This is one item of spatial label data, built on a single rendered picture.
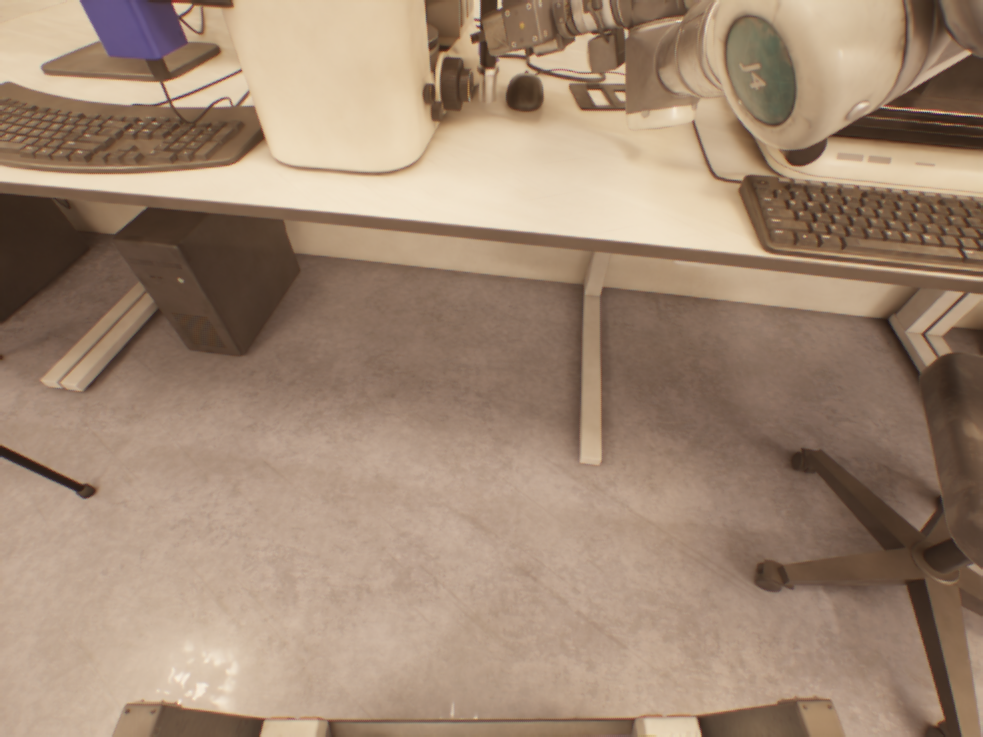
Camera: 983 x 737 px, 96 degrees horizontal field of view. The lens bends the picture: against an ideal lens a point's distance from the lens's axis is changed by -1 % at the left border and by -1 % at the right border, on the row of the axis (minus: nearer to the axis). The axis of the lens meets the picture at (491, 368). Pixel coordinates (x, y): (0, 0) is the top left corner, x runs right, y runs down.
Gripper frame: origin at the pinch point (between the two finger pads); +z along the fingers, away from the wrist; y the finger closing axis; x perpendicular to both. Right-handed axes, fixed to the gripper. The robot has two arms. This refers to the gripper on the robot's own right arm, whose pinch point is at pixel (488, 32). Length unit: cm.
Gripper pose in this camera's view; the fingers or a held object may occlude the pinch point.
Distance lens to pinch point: 78.4
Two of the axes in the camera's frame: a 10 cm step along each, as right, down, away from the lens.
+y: 5.2, -6.5, 5.6
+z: -8.1, -1.6, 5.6
